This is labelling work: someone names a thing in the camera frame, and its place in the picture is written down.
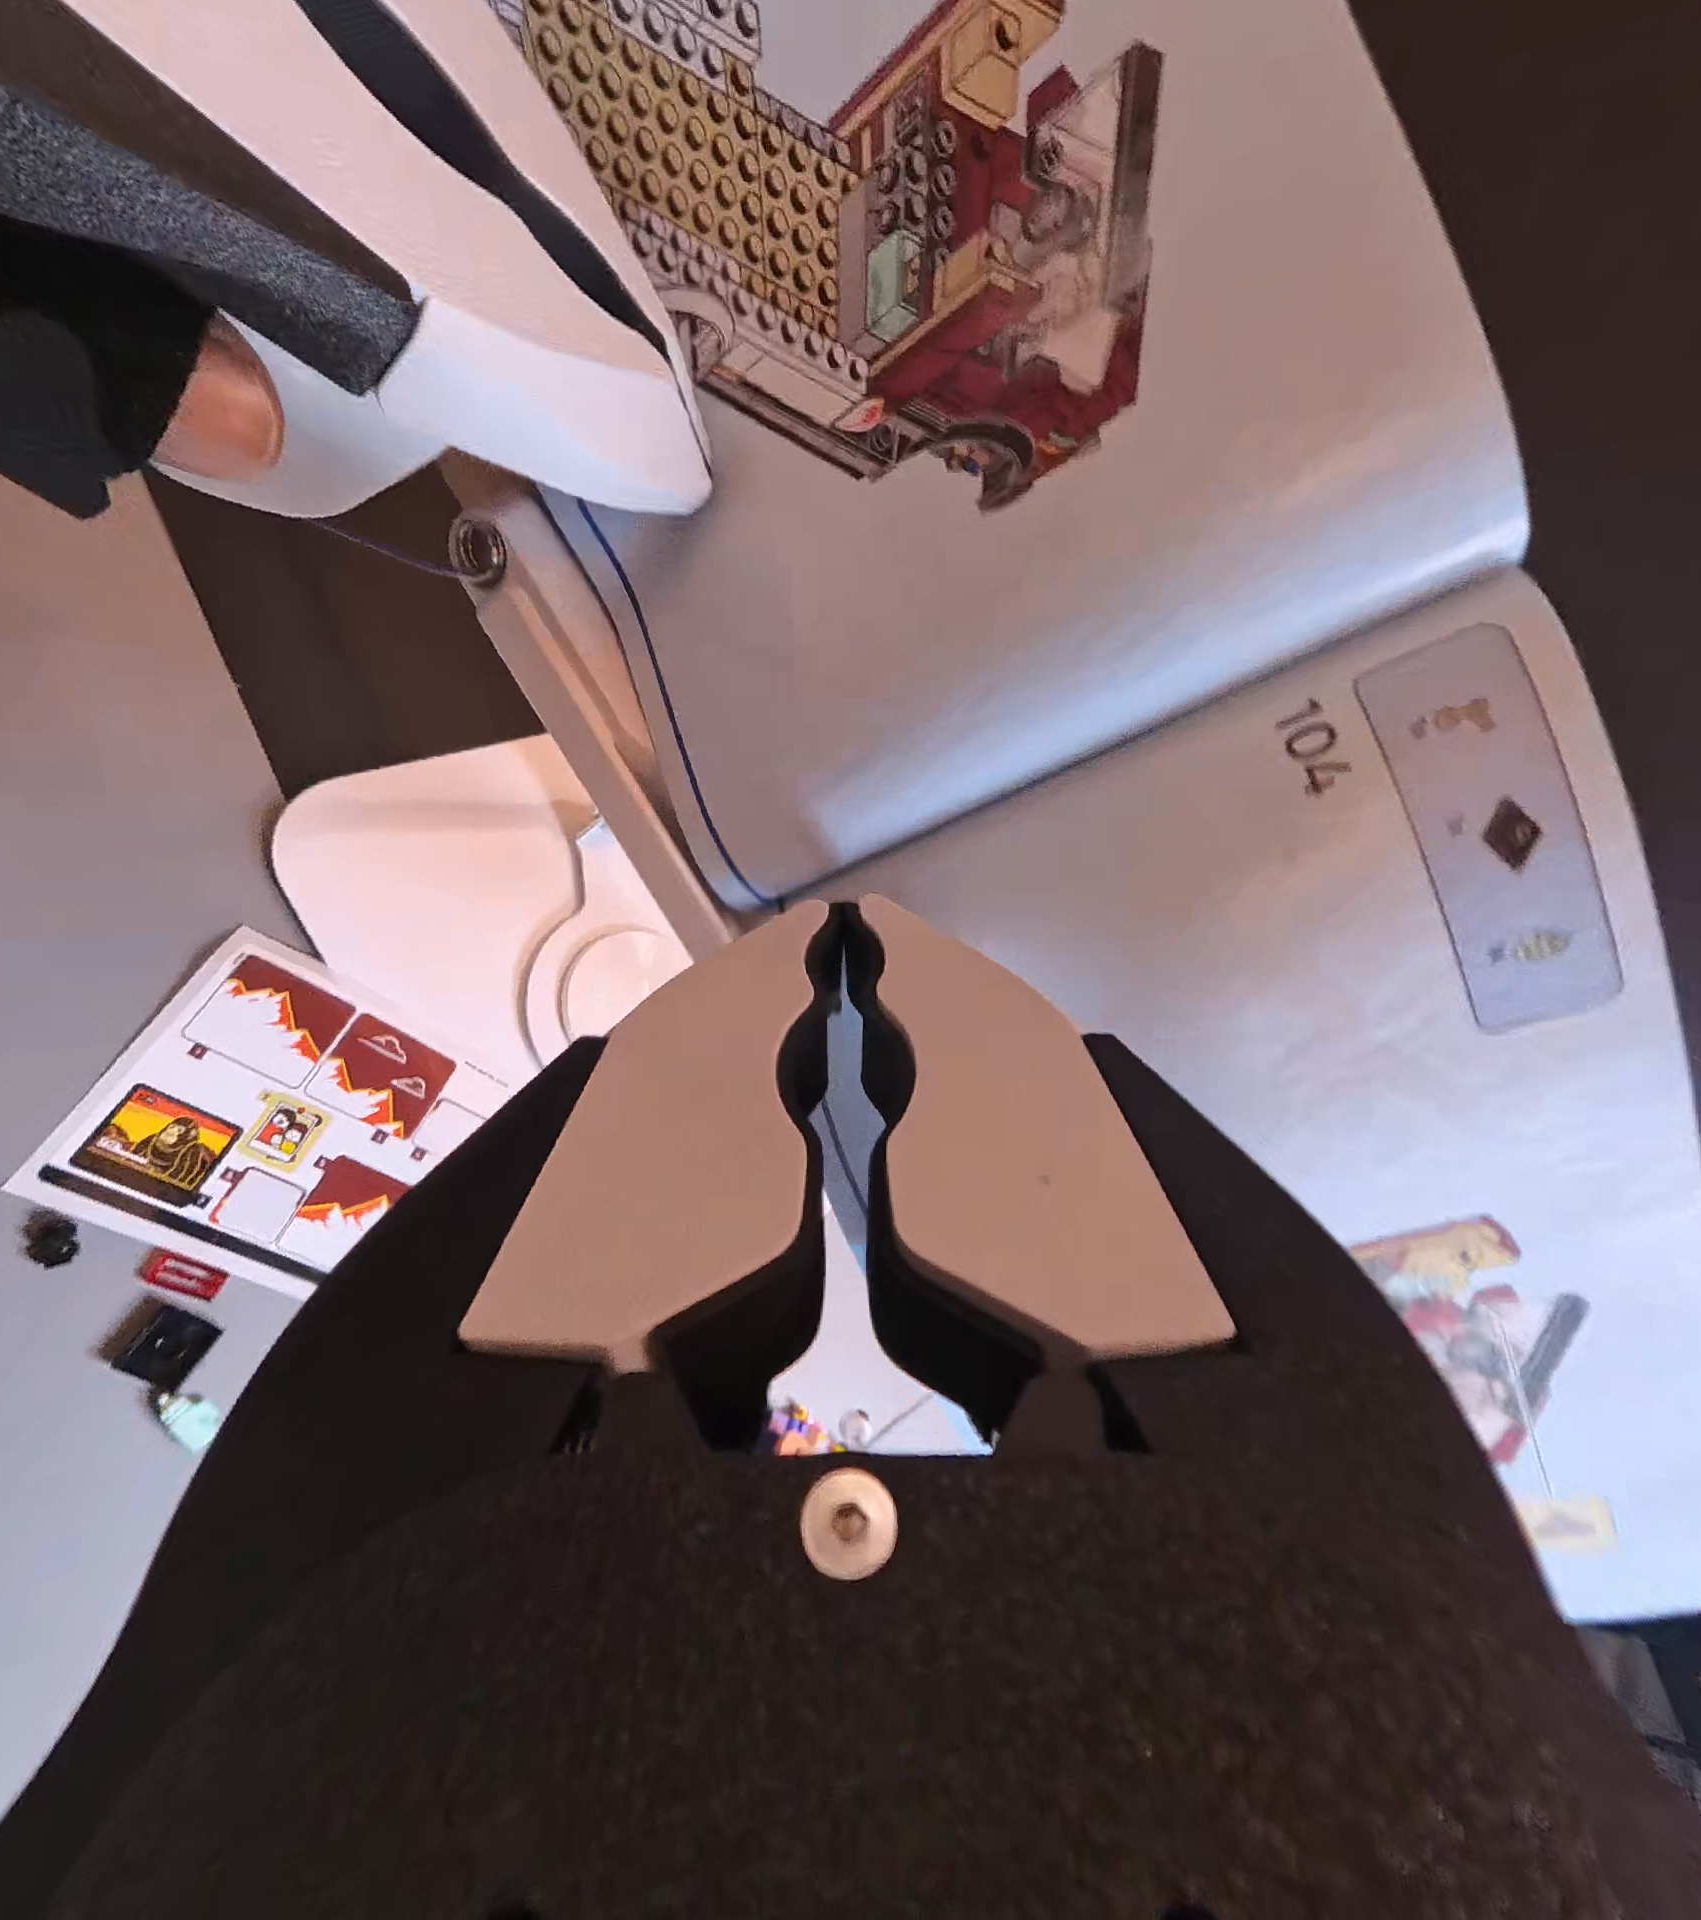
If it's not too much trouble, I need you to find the sticker sheet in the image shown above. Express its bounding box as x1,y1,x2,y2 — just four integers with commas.
1,926,498,1303

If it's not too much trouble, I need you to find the dark brown board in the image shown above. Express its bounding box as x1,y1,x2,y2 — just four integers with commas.
1352,0,1701,1442

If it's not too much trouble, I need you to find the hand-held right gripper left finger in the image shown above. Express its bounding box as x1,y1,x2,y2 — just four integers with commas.
455,899,848,1380

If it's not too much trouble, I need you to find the white book stand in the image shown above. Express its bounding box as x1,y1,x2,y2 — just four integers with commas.
268,450,738,1079

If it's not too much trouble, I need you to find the instruction booklet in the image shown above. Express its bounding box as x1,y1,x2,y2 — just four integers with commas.
489,0,1701,1626

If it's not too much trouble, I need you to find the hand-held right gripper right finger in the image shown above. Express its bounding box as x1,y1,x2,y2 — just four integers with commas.
846,893,1243,1370

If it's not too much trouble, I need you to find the person's left hand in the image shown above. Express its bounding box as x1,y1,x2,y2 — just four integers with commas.
155,318,287,485

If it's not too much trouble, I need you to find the black cube brick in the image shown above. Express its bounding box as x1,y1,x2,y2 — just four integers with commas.
112,1301,224,1389

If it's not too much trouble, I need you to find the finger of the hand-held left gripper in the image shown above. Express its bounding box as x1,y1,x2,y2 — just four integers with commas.
63,0,674,361
378,296,714,521

